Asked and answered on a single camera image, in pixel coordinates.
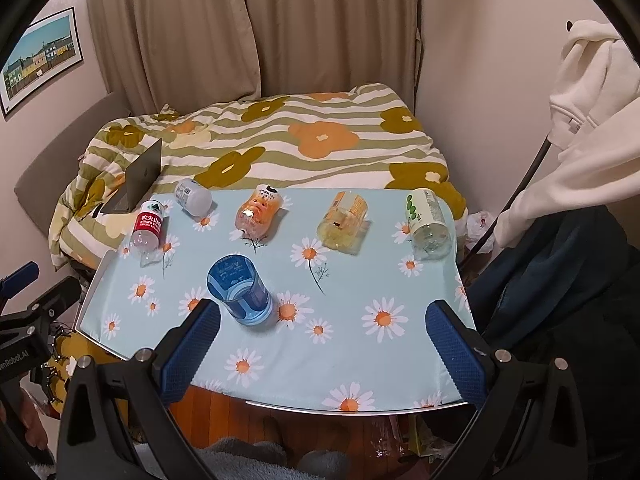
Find green label clear bottle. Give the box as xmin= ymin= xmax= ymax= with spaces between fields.
xmin=405 ymin=188 xmax=450 ymax=261

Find white plastic bag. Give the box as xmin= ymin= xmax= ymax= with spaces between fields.
xmin=465 ymin=210 xmax=501 ymax=250

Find person's left hand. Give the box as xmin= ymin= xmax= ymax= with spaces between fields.
xmin=0 ymin=394 xmax=50 ymax=453

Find orange label drink bottle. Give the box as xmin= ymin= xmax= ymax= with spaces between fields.
xmin=235 ymin=183 xmax=286 ymax=240

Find floral striped blanket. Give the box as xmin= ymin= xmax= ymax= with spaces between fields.
xmin=49 ymin=82 xmax=469 ymax=271

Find framed wall poster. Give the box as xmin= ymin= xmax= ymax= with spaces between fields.
xmin=0 ymin=6 xmax=83 ymax=121

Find red label water bottle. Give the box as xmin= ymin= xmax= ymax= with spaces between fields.
xmin=129 ymin=199 xmax=168 ymax=267

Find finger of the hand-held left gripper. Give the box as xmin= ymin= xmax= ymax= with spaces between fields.
xmin=0 ymin=276 xmax=82 ymax=333
xmin=0 ymin=261 xmax=41 ymax=302

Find grey fuzzy slippers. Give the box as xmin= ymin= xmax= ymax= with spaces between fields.
xmin=197 ymin=436 xmax=351 ymax=480

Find grey padded headboard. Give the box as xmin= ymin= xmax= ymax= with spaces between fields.
xmin=13 ymin=91 xmax=132 ymax=253

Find black curved pole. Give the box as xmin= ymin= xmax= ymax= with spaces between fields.
xmin=459 ymin=137 xmax=555 ymax=267

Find small white plastic bottle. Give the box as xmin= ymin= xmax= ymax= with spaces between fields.
xmin=174 ymin=178 xmax=214 ymax=219

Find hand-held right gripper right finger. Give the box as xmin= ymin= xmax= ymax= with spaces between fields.
xmin=425 ymin=298 xmax=589 ymax=480

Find yellow label drink bottle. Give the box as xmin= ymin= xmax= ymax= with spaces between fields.
xmin=317 ymin=190 xmax=370 ymax=254

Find yellow cloth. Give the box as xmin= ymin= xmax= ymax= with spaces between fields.
xmin=47 ymin=332 xmax=123 ymax=413

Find grey laptop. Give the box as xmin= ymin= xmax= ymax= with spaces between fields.
xmin=101 ymin=137 xmax=164 ymax=215

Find blue translucent cup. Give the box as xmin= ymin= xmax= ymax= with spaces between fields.
xmin=207 ymin=254 xmax=274 ymax=327

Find beige curtain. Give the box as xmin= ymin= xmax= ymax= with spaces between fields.
xmin=84 ymin=0 xmax=264 ymax=117
xmin=246 ymin=0 xmax=422 ymax=106

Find white hoodie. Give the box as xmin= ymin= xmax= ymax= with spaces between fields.
xmin=492 ymin=19 xmax=640 ymax=249

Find daisy print blue tablecloth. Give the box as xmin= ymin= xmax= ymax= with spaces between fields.
xmin=80 ymin=187 xmax=478 ymax=413

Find dark blue clothing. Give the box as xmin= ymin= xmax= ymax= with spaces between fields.
xmin=467 ymin=205 xmax=640 ymax=461

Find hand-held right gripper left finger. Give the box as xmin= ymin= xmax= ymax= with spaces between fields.
xmin=55 ymin=298 xmax=222 ymax=480

